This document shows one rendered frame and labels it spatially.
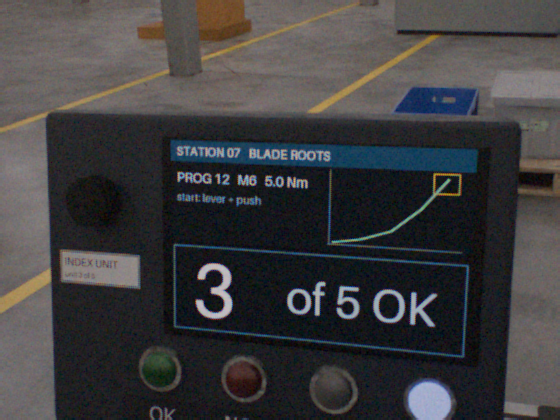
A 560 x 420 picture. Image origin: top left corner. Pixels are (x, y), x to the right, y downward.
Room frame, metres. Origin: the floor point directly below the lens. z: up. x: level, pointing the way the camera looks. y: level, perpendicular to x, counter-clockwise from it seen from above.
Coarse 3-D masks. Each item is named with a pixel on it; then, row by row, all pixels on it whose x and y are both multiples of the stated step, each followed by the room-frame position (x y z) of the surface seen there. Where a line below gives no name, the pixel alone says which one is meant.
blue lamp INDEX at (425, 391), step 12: (408, 384) 0.29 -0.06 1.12; (420, 384) 0.29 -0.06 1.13; (432, 384) 0.29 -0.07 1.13; (444, 384) 0.29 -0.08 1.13; (408, 396) 0.29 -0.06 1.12; (420, 396) 0.28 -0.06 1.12; (432, 396) 0.28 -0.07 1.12; (444, 396) 0.28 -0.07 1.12; (408, 408) 0.29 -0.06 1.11; (420, 408) 0.28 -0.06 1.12; (432, 408) 0.28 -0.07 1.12; (444, 408) 0.28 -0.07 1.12
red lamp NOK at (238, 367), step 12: (228, 360) 0.32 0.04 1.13; (240, 360) 0.32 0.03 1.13; (252, 360) 0.31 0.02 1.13; (228, 372) 0.31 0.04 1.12; (240, 372) 0.31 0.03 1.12; (252, 372) 0.31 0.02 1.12; (264, 372) 0.31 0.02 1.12; (228, 384) 0.31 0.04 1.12; (240, 384) 0.31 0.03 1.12; (252, 384) 0.31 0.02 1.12; (264, 384) 0.31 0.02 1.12; (240, 396) 0.31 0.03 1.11; (252, 396) 0.31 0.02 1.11
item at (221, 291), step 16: (176, 256) 0.34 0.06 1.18; (192, 256) 0.34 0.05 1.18; (208, 256) 0.34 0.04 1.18; (224, 256) 0.33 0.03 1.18; (240, 256) 0.33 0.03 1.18; (256, 256) 0.33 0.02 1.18; (176, 272) 0.34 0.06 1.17; (192, 272) 0.34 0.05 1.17; (208, 272) 0.33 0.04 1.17; (224, 272) 0.33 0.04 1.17; (240, 272) 0.33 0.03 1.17; (256, 272) 0.33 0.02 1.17; (176, 288) 0.34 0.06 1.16; (192, 288) 0.33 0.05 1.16; (208, 288) 0.33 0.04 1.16; (224, 288) 0.33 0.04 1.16; (240, 288) 0.33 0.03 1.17; (256, 288) 0.33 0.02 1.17; (176, 304) 0.33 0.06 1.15; (192, 304) 0.33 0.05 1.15; (208, 304) 0.33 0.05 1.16; (224, 304) 0.33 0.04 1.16; (240, 304) 0.33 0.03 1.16; (256, 304) 0.32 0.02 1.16; (176, 320) 0.33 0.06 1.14; (192, 320) 0.33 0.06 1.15; (208, 320) 0.33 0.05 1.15; (224, 320) 0.33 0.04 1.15; (240, 320) 0.32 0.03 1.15; (256, 320) 0.32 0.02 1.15; (256, 336) 0.32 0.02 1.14
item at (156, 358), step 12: (156, 348) 0.33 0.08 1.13; (168, 348) 0.33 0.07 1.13; (144, 360) 0.33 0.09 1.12; (156, 360) 0.32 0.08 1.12; (168, 360) 0.32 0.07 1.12; (180, 360) 0.33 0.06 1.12; (144, 372) 0.32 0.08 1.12; (156, 372) 0.32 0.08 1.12; (168, 372) 0.32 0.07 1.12; (180, 372) 0.32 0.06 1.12; (156, 384) 0.32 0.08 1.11; (168, 384) 0.32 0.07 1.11
